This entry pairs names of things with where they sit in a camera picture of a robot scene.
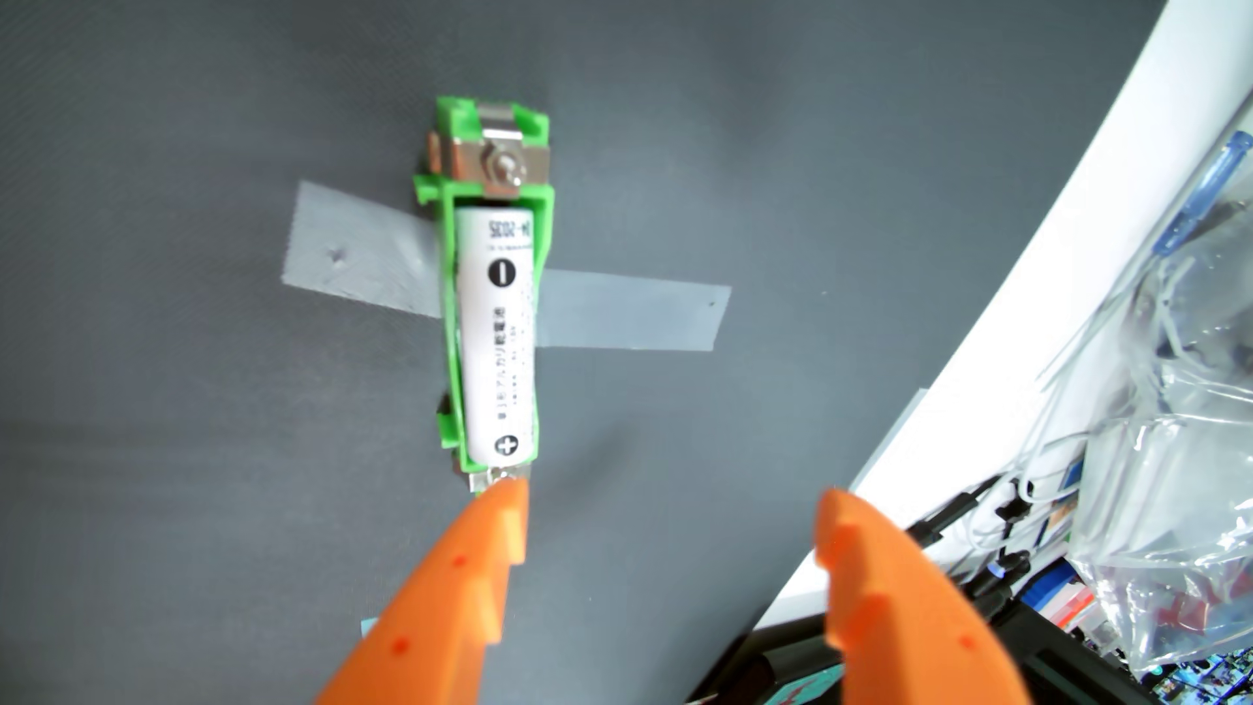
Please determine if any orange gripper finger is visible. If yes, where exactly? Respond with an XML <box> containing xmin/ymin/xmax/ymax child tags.
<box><xmin>313</xmin><ymin>478</ymin><xmax>532</xmax><ymax>705</ymax></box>
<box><xmin>813</xmin><ymin>486</ymin><xmax>1036</xmax><ymax>705</ymax></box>

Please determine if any white AA battery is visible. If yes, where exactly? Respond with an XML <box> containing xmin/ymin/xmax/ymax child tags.
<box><xmin>455</xmin><ymin>206</ymin><xmax>538</xmax><ymax>466</ymax></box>

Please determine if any green battery holder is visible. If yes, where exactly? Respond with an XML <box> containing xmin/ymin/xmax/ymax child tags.
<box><xmin>413</xmin><ymin>95</ymin><xmax>557</xmax><ymax>495</ymax></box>

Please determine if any black plug with blue light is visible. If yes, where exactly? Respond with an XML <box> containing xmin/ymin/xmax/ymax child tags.
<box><xmin>979</xmin><ymin>550</ymin><xmax>1031</xmax><ymax>593</ymax></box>

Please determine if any black Dell laptop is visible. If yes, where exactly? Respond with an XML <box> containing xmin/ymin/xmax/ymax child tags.
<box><xmin>685</xmin><ymin>587</ymin><xmax>1147</xmax><ymax>705</ymax></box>

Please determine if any small colourful screen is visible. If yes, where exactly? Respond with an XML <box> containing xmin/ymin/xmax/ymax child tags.
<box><xmin>1140</xmin><ymin>646</ymin><xmax>1253</xmax><ymax>705</ymax></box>

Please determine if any dark grey mat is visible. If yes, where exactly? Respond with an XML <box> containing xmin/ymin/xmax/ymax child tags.
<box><xmin>0</xmin><ymin>0</ymin><xmax>1171</xmax><ymax>705</ymax></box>

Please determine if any clear plastic bag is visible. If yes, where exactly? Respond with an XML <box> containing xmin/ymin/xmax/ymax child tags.
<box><xmin>1067</xmin><ymin>88</ymin><xmax>1253</xmax><ymax>677</ymax></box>

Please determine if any grey tape strip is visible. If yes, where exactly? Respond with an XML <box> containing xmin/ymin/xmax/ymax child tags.
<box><xmin>281</xmin><ymin>180</ymin><xmax>734</xmax><ymax>354</ymax></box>

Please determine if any black adapter cable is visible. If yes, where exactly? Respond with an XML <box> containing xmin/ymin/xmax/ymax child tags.
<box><xmin>905</xmin><ymin>475</ymin><xmax>1004</xmax><ymax>550</ymax></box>

